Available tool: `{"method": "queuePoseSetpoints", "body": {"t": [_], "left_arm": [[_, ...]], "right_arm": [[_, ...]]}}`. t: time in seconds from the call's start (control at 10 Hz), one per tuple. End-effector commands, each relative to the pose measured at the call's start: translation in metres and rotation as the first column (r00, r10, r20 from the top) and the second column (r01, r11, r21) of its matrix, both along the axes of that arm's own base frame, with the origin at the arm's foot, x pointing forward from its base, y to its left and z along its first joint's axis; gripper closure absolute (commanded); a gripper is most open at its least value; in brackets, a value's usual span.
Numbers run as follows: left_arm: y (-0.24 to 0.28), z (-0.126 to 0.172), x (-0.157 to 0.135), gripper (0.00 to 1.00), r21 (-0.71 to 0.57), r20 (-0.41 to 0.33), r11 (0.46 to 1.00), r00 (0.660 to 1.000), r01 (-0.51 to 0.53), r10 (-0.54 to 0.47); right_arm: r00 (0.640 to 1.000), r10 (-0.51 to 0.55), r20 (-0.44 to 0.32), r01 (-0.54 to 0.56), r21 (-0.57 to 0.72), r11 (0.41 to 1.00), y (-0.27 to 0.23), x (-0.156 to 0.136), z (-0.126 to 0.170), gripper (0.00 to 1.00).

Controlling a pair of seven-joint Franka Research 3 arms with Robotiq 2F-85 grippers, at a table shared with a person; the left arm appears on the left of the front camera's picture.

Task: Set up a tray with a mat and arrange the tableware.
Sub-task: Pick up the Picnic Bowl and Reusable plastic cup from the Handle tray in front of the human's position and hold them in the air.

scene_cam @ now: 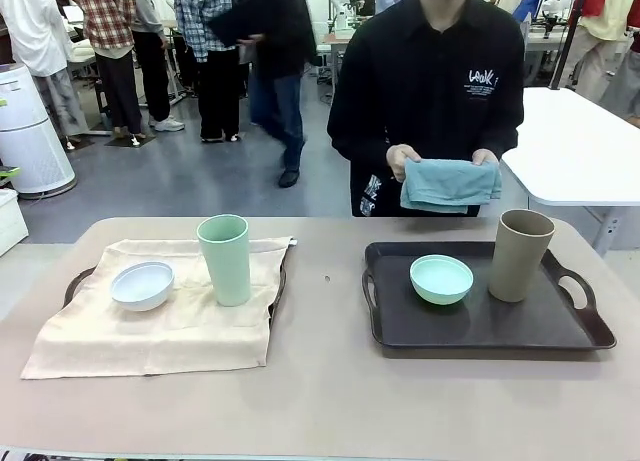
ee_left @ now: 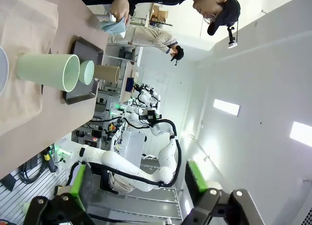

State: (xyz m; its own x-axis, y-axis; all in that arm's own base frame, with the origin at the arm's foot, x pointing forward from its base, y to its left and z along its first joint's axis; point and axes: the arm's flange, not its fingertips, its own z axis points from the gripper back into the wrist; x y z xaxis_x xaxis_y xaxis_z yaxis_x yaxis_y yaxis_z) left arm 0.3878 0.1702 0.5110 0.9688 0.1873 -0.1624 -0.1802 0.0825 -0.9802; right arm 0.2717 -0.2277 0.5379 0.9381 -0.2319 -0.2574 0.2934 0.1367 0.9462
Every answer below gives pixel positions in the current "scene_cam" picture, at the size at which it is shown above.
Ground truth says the white bowl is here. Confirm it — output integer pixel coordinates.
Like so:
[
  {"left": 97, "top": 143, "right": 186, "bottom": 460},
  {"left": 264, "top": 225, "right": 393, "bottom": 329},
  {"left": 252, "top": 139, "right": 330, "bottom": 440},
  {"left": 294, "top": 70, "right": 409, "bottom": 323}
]
[{"left": 110, "top": 261, "right": 176, "bottom": 312}]

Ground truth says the beige cloth mat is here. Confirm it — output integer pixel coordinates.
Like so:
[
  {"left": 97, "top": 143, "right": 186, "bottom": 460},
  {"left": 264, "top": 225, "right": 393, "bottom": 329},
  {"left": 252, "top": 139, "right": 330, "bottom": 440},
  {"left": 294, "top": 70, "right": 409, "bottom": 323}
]
[{"left": 19, "top": 236, "right": 297, "bottom": 381}]

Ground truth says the light green tall cup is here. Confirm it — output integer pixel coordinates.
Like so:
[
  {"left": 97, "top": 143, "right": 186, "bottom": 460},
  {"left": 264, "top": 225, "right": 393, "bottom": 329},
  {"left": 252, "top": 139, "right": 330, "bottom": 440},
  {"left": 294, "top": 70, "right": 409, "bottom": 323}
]
[{"left": 196, "top": 214, "right": 252, "bottom": 308}]

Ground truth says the blue cloth mat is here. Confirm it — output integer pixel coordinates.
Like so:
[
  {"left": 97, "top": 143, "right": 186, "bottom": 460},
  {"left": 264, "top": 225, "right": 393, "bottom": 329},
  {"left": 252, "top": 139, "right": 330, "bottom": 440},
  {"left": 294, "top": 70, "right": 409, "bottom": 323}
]
[{"left": 399, "top": 157, "right": 503, "bottom": 216}]

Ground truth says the person's right forearm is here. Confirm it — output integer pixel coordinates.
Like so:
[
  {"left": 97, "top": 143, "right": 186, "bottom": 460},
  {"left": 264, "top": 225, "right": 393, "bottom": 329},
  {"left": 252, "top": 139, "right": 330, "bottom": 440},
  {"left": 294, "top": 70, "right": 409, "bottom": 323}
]
[{"left": 327, "top": 110, "right": 399, "bottom": 170}]

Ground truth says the person's left forearm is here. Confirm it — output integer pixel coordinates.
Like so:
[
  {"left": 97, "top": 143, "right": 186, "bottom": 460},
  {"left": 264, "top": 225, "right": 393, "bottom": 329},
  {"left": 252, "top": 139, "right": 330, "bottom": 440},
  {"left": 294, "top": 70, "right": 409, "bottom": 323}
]
[{"left": 479, "top": 105, "right": 525, "bottom": 163}]

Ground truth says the dark brown serving tray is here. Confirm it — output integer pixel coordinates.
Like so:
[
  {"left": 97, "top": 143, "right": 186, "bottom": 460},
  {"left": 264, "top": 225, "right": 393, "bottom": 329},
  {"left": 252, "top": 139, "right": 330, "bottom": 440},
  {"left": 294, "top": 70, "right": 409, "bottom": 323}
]
[
  {"left": 63, "top": 239, "right": 292, "bottom": 323},
  {"left": 362, "top": 240, "right": 618, "bottom": 358}
]

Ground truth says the person's right hand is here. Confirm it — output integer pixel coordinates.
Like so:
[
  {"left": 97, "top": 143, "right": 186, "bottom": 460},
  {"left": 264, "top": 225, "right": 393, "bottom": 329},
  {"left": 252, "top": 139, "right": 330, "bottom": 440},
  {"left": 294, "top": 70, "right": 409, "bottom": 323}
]
[{"left": 386, "top": 144, "right": 423, "bottom": 183}]

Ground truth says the white air purifier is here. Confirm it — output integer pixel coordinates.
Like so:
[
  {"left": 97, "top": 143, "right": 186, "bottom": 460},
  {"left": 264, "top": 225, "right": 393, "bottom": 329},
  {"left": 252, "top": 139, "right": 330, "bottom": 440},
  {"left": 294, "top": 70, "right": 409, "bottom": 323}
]
[{"left": 0, "top": 63, "right": 77, "bottom": 198}]

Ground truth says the white storage box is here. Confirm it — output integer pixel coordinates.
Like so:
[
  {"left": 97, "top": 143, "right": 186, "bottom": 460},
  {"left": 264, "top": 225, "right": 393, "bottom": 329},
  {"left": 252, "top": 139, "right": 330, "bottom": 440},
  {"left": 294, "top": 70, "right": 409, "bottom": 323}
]
[{"left": 0, "top": 188, "right": 30, "bottom": 258}]

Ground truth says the bystander in grey hoodie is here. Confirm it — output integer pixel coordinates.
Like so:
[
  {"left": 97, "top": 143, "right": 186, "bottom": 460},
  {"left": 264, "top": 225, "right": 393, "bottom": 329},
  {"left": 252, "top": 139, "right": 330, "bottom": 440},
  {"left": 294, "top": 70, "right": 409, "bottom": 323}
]
[{"left": 124, "top": 0, "right": 187, "bottom": 133}]

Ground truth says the bystander in blue plaid shirt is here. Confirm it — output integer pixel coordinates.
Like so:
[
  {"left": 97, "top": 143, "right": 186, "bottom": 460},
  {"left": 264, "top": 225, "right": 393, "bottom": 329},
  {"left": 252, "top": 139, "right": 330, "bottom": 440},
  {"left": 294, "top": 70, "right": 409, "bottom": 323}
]
[{"left": 172, "top": 0, "right": 252, "bottom": 144}]

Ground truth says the bystander in black jacket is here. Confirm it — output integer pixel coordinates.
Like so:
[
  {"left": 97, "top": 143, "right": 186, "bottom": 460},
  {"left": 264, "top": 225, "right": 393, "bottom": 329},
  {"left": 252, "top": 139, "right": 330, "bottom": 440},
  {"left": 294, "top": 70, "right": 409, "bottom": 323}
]
[{"left": 207, "top": 0, "right": 319, "bottom": 189}]

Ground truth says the background work table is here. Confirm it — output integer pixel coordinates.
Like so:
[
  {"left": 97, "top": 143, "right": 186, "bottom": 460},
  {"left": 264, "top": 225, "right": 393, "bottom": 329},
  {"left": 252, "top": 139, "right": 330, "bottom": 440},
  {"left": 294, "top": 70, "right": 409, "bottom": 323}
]
[{"left": 318, "top": 30, "right": 354, "bottom": 90}]

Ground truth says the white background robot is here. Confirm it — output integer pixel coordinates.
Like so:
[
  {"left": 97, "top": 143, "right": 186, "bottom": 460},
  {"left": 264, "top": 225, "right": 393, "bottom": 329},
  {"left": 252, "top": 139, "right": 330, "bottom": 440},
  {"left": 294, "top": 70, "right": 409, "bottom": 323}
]
[{"left": 329, "top": 0, "right": 361, "bottom": 34}]

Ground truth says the person's black-shirted torso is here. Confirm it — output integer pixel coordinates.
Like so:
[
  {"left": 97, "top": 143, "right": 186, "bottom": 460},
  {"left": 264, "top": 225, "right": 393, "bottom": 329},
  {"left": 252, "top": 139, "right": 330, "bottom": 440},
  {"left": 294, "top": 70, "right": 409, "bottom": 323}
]
[{"left": 327, "top": 0, "right": 525, "bottom": 218}]

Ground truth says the light green bowl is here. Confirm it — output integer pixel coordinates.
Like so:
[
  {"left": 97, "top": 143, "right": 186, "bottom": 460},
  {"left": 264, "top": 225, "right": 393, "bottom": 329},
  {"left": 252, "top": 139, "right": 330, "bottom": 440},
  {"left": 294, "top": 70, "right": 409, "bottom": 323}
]
[{"left": 409, "top": 253, "right": 475, "bottom": 308}]

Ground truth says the brown tall cup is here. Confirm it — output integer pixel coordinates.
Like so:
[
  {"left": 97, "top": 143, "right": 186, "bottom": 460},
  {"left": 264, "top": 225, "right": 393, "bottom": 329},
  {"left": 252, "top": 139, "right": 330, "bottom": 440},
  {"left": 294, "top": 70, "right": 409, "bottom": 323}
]
[{"left": 488, "top": 208, "right": 556, "bottom": 303}]

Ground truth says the white side table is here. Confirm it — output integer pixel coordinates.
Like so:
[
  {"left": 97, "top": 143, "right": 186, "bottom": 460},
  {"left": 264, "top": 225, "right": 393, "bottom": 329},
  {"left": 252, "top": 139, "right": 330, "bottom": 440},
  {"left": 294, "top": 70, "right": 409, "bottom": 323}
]
[{"left": 499, "top": 86, "right": 640, "bottom": 258}]

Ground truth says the black pole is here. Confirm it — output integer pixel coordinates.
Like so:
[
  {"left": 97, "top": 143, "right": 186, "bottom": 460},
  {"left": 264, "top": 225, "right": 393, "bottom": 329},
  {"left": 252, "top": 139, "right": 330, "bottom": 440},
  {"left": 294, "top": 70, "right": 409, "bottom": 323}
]
[{"left": 548, "top": 0, "right": 592, "bottom": 91}]

